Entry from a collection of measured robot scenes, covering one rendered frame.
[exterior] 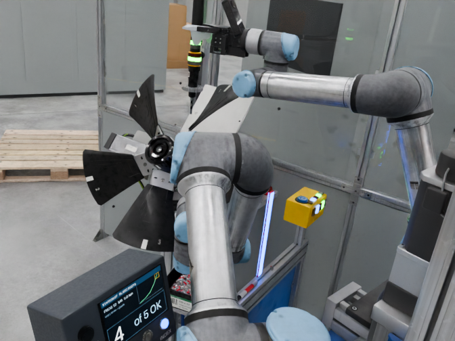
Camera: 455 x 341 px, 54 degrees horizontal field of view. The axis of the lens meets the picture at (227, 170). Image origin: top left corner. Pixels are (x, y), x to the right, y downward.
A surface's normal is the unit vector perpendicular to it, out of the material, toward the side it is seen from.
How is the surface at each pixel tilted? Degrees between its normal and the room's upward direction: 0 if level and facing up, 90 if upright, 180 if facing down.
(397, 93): 72
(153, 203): 51
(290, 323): 8
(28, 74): 90
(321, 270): 90
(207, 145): 34
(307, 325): 8
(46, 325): 90
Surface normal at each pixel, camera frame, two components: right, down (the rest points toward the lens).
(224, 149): 0.21, -0.30
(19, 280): 0.10, -0.91
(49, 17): 0.50, 0.39
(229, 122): -0.36, -0.38
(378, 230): -0.56, 0.28
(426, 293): -0.74, 0.20
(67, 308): -0.12, -0.96
